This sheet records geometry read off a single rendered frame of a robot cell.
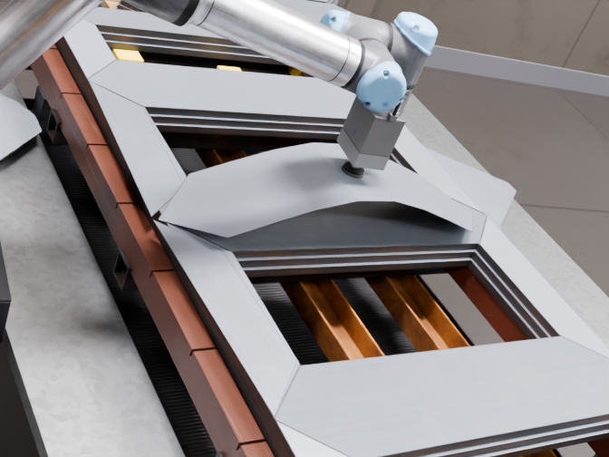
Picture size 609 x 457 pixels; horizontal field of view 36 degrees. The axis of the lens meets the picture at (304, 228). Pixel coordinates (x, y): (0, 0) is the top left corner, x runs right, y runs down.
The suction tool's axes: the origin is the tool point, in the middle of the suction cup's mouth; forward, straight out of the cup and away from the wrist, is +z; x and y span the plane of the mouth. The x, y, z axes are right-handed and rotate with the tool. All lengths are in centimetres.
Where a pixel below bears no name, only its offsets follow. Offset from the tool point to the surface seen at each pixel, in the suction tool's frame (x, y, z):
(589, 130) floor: -283, 221, 94
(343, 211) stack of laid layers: -3.1, 1.9, 9.2
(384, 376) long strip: 7.1, -40.9, 9.2
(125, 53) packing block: 26, 63, 14
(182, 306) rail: 34.2, -22.3, 13.0
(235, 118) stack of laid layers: 9.1, 34.6, 10.7
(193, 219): 29.8, -6.4, 7.8
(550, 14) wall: -262, 269, 53
